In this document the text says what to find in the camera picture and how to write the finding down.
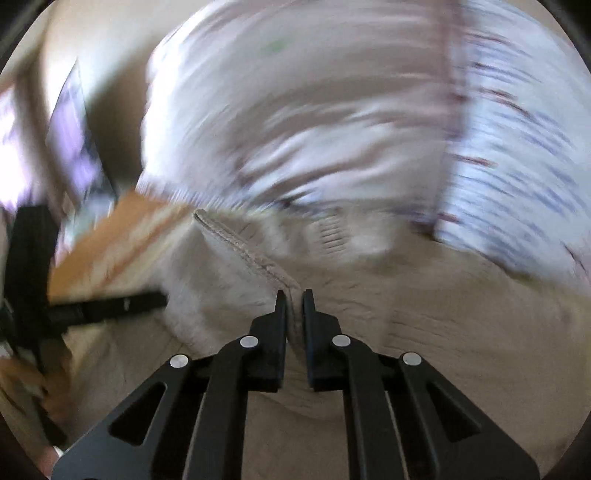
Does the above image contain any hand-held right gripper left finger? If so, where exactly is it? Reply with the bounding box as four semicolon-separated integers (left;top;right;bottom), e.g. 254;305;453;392
51;290;288;480

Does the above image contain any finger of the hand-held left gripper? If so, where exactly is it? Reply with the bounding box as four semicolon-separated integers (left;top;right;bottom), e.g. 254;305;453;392
46;291;168;326

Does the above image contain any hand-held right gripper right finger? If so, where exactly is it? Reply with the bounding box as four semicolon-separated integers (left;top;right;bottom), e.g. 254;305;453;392
301;289;541;480

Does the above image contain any person's left forearm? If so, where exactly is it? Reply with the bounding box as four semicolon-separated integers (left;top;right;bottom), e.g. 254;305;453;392
0;355;75;430

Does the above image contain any yellow patterned bedsheet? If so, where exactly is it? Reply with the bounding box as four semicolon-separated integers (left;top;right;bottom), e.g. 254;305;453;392
60;240;591;480

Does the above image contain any pink floral pillow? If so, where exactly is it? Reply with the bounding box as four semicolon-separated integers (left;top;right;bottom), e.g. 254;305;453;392
136;0;460;220

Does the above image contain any pink pillow with tree print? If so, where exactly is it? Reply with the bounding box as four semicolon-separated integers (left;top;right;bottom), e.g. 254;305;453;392
436;0;591;284

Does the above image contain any purple wall poster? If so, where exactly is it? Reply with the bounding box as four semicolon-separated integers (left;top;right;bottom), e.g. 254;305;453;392
45;59;120;220

